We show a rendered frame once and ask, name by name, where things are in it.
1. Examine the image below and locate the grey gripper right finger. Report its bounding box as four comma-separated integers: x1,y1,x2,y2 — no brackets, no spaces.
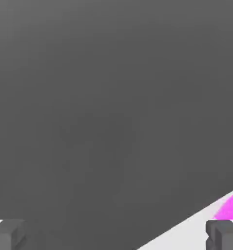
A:
205,219,233,250

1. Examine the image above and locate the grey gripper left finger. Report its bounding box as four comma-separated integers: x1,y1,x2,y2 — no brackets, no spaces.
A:
0,219,29,250

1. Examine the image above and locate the large magenta box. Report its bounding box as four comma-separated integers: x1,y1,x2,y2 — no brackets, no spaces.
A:
213,194,233,220

